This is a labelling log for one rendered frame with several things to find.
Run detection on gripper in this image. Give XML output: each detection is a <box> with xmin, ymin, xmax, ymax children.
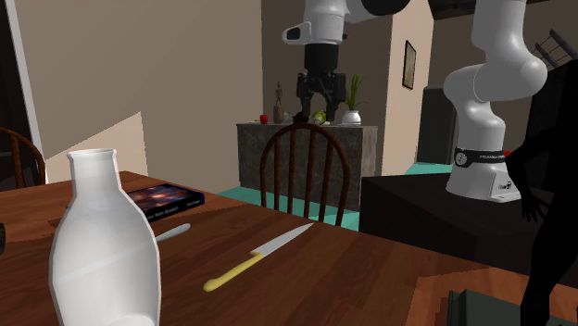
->
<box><xmin>295</xmin><ymin>43</ymin><xmax>347</xmax><ymax>123</ymax></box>

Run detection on brown wooden chair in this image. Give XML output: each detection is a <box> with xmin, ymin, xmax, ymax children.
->
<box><xmin>0</xmin><ymin>126</ymin><xmax>47</xmax><ymax>190</ymax></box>
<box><xmin>258</xmin><ymin>121</ymin><xmax>351</xmax><ymax>227</ymax></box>

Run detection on grey stone sideboard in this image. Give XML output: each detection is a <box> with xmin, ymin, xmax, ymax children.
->
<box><xmin>235</xmin><ymin>71</ymin><xmax>379</xmax><ymax>212</ymax></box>

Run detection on dark cabinet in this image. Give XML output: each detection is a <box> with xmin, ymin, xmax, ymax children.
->
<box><xmin>415</xmin><ymin>84</ymin><xmax>460</xmax><ymax>167</ymax></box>

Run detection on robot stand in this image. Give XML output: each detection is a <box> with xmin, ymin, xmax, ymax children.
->
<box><xmin>358</xmin><ymin>172</ymin><xmax>578</xmax><ymax>290</ymax></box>

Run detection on dark book with nebula cover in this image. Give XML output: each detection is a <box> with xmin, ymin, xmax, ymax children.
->
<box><xmin>125</xmin><ymin>182</ymin><xmax>207</xmax><ymax>224</ymax></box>

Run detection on grey utensil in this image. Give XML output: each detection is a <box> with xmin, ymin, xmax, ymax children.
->
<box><xmin>154</xmin><ymin>222</ymin><xmax>192</xmax><ymax>243</ymax></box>

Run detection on black human figure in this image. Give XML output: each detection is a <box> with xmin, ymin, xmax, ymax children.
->
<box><xmin>504</xmin><ymin>58</ymin><xmax>578</xmax><ymax>326</ymax></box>

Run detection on white vase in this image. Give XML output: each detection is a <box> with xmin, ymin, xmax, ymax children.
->
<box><xmin>48</xmin><ymin>147</ymin><xmax>163</xmax><ymax>326</ymax></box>

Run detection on dark green box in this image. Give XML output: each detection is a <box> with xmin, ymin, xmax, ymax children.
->
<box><xmin>446</xmin><ymin>288</ymin><xmax>577</xmax><ymax>326</ymax></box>

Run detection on framed wall picture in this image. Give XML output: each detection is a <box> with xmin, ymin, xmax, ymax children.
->
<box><xmin>401</xmin><ymin>40</ymin><xmax>418</xmax><ymax>91</ymax></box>

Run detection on yellow handled knife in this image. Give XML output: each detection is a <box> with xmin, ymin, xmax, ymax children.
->
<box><xmin>202</xmin><ymin>221</ymin><xmax>315</xmax><ymax>293</ymax></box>

